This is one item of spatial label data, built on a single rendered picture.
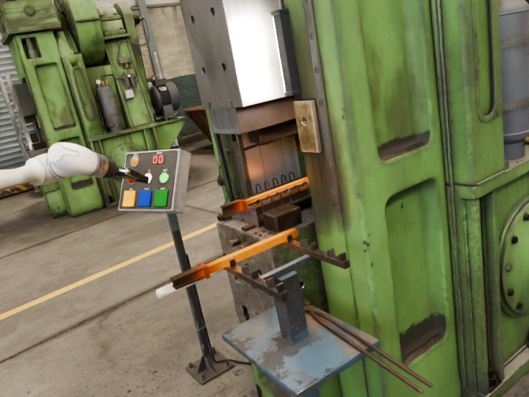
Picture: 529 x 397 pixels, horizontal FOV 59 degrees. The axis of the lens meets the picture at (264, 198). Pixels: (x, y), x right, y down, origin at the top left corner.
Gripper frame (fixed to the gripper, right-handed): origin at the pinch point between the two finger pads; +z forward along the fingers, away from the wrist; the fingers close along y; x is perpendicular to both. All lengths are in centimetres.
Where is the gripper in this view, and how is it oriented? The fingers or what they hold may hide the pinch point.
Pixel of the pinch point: (141, 178)
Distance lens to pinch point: 202.6
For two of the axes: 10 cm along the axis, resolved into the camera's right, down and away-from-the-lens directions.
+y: 8.5, -0.1, -5.2
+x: 0.9, -9.8, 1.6
